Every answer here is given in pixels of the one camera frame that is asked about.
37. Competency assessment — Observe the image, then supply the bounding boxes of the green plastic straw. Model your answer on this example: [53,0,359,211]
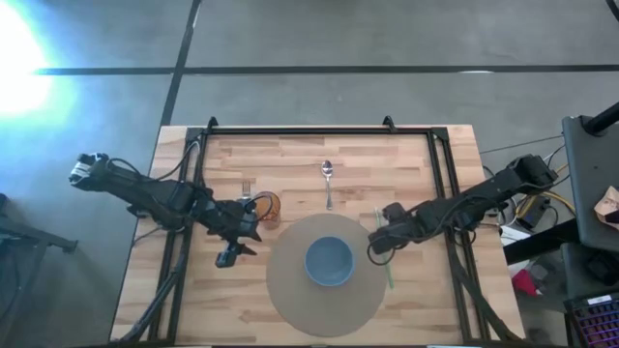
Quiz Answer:
[374,207,396,290]

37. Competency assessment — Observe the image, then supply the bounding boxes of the grey cart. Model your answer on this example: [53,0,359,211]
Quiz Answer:
[562,114,619,252]

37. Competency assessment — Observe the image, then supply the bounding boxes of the black pole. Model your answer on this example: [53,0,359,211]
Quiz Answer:
[582,101,619,136]

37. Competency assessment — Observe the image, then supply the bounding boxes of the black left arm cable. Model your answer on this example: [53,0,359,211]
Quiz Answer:
[103,139,202,185]

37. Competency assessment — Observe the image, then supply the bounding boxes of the backlit keyboard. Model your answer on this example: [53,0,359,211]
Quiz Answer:
[564,289,619,348]

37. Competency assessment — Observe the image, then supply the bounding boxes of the silver metal spoon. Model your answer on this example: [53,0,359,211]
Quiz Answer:
[321,159,336,212]

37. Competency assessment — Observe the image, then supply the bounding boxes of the small red item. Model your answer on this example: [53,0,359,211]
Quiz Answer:
[511,269,539,297]

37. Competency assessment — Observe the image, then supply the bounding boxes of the black metal rig frame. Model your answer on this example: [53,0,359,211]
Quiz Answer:
[120,115,523,347]

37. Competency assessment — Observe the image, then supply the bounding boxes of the black power box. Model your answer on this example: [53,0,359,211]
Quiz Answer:
[515,195,551,229]

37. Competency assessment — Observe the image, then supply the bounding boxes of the yellow cable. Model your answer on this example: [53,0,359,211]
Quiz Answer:
[515,162,576,217]

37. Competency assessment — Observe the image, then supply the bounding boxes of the black slanted bar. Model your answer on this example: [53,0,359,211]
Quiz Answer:
[502,219,581,266]

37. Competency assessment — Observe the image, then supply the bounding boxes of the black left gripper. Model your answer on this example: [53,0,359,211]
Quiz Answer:
[207,195,263,270]

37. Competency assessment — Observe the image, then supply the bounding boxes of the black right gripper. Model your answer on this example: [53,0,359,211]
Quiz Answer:
[366,201,429,256]

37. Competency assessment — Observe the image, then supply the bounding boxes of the black floor stand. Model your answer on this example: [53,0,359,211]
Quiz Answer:
[0,192,79,348]

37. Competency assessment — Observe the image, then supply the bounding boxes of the blue bowl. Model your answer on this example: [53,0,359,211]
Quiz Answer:
[303,235,357,288]

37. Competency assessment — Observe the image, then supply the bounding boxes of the crumpled brown paper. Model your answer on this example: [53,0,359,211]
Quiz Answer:
[593,185,619,224]

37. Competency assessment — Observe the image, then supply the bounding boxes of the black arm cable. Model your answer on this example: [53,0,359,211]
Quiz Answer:
[366,239,403,267]
[103,139,202,185]

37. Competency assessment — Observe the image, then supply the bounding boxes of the round grey textured placemat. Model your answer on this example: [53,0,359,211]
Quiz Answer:
[264,212,389,338]

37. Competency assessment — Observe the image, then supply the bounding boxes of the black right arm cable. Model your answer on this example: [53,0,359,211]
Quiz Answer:
[366,239,403,267]

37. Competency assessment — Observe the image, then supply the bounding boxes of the amber faceted plastic cup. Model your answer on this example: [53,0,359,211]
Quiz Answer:
[251,190,282,225]

